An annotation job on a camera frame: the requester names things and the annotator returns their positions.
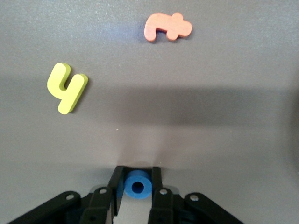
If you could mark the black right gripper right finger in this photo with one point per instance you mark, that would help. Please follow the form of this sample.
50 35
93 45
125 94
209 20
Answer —
165 205

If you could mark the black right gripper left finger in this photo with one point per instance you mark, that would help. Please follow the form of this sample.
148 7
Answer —
100 205

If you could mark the blue letter o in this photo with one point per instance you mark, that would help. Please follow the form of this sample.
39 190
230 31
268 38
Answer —
144 193

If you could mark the yellow letter h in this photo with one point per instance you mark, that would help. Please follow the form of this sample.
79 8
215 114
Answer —
67 102

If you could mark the orange letter r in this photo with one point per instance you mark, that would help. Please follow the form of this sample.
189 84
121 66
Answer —
168 25

